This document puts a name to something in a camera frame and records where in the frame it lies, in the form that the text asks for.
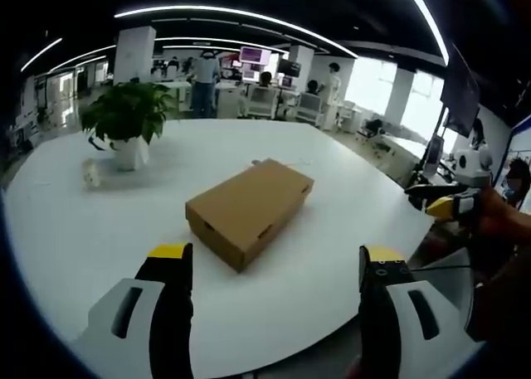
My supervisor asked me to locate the ceiling light strip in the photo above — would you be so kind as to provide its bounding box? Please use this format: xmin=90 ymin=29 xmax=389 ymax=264
xmin=113 ymin=4 xmax=360 ymax=60
xmin=19 ymin=36 xmax=64 ymax=72
xmin=401 ymin=0 xmax=451 ymax=66

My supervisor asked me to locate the brown cardboard shoe box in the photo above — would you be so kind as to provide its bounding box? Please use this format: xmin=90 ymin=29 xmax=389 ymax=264
xmin=185 ymin=158 xmax=315 ymax=274

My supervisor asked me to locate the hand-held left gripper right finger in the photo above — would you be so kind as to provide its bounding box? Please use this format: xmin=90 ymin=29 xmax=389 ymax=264
xmin=358 ymin=245 xmax=486 ymax=379

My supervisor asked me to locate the white office chair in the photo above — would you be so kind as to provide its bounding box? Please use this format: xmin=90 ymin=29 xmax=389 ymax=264
xmin=247 ymin=84 xmax=278 ymax=119
xmin=295 ymin=92 xmax=325 ymax=128

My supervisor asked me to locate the small clear plastic container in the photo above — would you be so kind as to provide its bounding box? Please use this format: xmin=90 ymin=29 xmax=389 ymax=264
xmin=81 ymin=158 xmax=101 ymax=190

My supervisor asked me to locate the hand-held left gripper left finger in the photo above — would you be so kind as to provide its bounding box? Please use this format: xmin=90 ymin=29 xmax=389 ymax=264
xmin=72 ymin=241 xmax=194 ymax=379

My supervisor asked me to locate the pink lit monitor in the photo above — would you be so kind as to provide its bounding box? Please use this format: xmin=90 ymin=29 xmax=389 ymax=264
xmin=241 ymin=62 xmax=267 ymax=82
xmin=239 ymin=46 xmax=273 ymax=65

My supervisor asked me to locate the dark wall screen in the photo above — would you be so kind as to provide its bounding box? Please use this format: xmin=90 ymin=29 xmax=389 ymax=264
xmin=276 ymin=59 xmax=302 ymax=78

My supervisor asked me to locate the black office chair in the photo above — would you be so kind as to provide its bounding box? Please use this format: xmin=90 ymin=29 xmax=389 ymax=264
xmin=359 ymin=119 xmax=396 ymax=148

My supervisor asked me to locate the large black display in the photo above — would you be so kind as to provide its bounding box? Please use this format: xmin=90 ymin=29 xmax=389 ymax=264
xmin=438 ymin=42 xmax=483 ymax=138

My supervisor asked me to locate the white office desk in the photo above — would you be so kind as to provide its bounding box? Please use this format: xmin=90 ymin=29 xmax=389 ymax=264
xmin=380 ymin=133 xmax=429 ymax=186

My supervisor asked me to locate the green potted plant white pot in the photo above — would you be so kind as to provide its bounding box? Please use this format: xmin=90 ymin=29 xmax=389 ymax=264
xmin=80 ymin=81 xmax=178 ymax=172

